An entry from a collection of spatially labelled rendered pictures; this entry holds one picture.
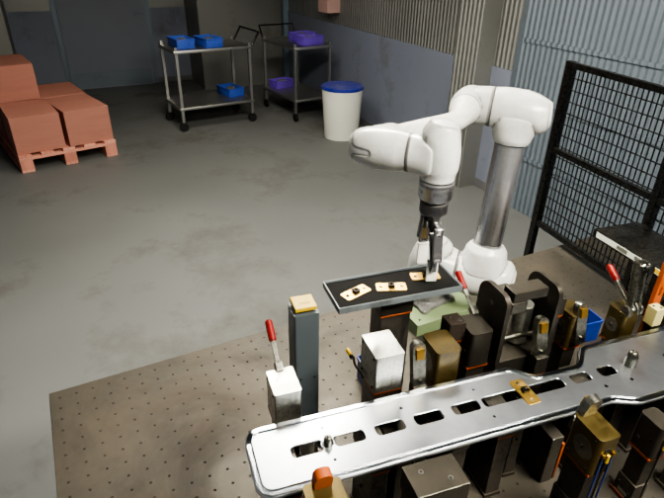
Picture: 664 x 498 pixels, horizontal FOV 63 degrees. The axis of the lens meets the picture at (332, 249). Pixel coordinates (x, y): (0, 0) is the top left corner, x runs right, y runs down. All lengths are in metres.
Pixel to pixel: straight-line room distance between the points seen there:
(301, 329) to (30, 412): 1.89
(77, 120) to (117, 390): 4.38
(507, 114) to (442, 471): 1.14
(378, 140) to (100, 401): 1.21
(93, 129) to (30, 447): 3.87
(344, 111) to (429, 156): 4.90
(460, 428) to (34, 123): 5.24
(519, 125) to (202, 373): 1.34
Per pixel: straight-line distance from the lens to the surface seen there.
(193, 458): 1.70
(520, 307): 1.55
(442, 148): 1.36
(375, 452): 1.29
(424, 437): 1.34
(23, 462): 2.86
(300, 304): 1.43
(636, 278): 1.78
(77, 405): 1.96
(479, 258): 2.02
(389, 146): 1.39
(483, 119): 1.90
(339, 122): 6.29
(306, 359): 1.52
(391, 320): 1.55
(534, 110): 1.88
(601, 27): 4.32
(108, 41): 9.25
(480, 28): 4.92
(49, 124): 6.02
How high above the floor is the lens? 1.99
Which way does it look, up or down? 30 degrees down
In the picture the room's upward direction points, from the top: 1 degrees clockwise
